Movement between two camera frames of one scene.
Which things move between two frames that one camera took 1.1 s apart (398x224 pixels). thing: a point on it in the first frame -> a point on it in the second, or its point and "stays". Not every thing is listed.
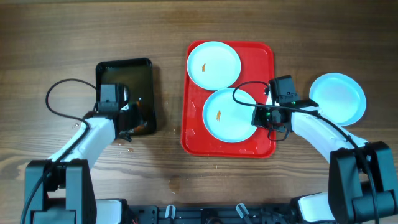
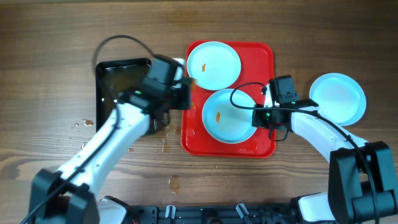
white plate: [226, 120] stays
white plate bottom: [339, 98] stays
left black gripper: [134, 107] -> [184, 101]
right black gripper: [259, 121] stays
